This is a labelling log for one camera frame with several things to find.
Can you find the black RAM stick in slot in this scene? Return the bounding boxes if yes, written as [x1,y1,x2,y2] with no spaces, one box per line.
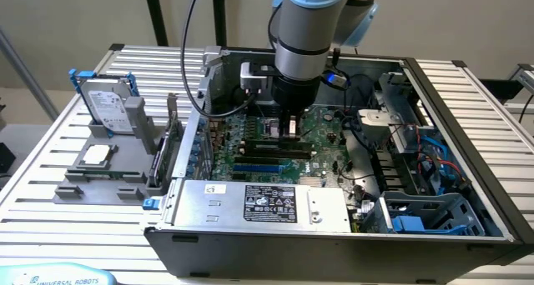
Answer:
[244,139,314,152]

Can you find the silver hard disk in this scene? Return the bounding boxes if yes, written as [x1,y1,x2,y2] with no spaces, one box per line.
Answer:
[79,78,134,133]

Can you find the silver metal drive cage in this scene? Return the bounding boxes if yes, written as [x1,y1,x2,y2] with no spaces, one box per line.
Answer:
[357,71,436,150]

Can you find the graphics card with bracket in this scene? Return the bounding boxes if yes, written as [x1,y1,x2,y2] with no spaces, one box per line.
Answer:
[147,92,186,186]

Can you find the black box on floor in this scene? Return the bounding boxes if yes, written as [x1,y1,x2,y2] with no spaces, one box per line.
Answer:
[0,142,18,174]

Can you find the grey metal pole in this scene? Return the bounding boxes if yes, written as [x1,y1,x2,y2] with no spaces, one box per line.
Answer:
[0,25,61,122]

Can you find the red wire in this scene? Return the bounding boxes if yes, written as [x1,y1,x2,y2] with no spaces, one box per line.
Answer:
[420,152,462,188]

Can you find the blue disk caddy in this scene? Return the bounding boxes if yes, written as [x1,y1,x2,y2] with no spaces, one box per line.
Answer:
[69,67,142,99]

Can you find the blue grey disk bay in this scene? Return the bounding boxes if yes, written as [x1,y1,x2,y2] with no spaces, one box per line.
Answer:
[377,190,489,237]

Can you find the blue wire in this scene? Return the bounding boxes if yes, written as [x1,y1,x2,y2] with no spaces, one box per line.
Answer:
[420,134,452,174]

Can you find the silver power supply unit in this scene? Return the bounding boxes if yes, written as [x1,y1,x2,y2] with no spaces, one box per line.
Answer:
[163,179,353,234]

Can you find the grey parts rack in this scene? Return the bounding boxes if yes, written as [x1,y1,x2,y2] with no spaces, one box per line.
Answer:
[53,97,178,206]

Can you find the silver CPU chip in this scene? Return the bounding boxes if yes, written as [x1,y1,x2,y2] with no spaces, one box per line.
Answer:
[79,144,118,166]

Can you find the black open PC case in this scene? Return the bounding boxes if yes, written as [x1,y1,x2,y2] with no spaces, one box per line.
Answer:
[143,45,534,281]

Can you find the small silver heatsink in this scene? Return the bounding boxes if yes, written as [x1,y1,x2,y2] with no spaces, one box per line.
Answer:
[297,176,326,188]

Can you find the black camera cable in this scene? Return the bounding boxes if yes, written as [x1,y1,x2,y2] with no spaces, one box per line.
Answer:
[181,0,257,116]

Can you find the green motherboard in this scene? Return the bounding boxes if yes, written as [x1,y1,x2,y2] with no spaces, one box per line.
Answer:
[207,104,361,193]

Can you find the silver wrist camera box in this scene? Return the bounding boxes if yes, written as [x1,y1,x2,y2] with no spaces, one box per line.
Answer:
[240,62,278,91]

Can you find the black stand pole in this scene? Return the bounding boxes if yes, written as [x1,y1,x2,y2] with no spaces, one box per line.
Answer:
[141,0,170,47]
[211,0,229,48]

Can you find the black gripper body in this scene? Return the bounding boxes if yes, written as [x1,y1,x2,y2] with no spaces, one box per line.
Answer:
[273,74,322,111]

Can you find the blue lit USB plug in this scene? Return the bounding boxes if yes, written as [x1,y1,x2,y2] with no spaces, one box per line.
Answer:
[322,71,352,89]

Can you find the blue expansion slot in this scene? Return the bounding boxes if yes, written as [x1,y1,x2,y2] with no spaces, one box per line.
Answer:
[233,162,282,176]

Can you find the black RAM slot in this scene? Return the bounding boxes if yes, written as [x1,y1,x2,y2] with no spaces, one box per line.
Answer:
[238,147,313,161]

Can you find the CPU socket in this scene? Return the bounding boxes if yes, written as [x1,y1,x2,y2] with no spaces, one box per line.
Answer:
[260,117,286,136]

